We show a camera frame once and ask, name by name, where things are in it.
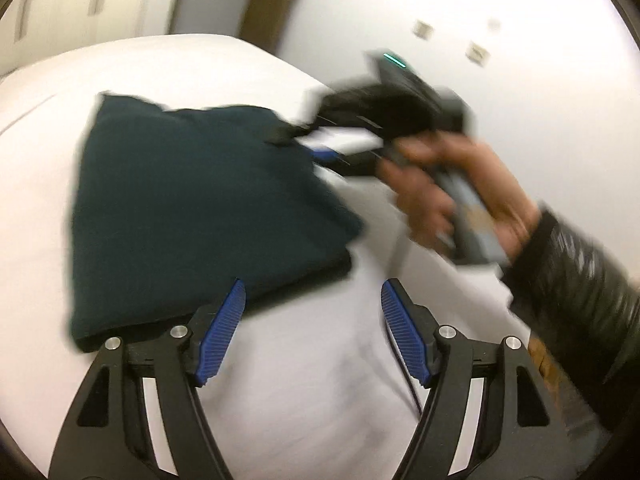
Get black jacket right forearm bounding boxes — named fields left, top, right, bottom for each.
left=499, top=202, right=640, bottom=434

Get white wardrobe cabinets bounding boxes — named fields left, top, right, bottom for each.
left=1, top=0, right=248, bottom=74

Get right hand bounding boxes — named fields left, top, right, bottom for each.
left=378, top=132, right=540, bottom=261

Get brown wooden door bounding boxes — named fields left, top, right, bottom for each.
left=239, top=0, right=295, bottom=54

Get dark green knit sweater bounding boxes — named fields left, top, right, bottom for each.
left=70, top=94, right=362, bottom=352

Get white bed mattress sheet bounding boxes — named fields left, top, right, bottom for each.
left=1, top=35, right=529, bottom=479

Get wall socket lower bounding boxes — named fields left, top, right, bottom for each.
left=465, top=44, right=490, bottom=66

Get wall socket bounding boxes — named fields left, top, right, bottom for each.
left=465, top=44, right=490, bottom=66
left=412, top=21, right=434, bottom=40

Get wall socket upper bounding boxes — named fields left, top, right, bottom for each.
left=412, top=21, right=434, bottom=40

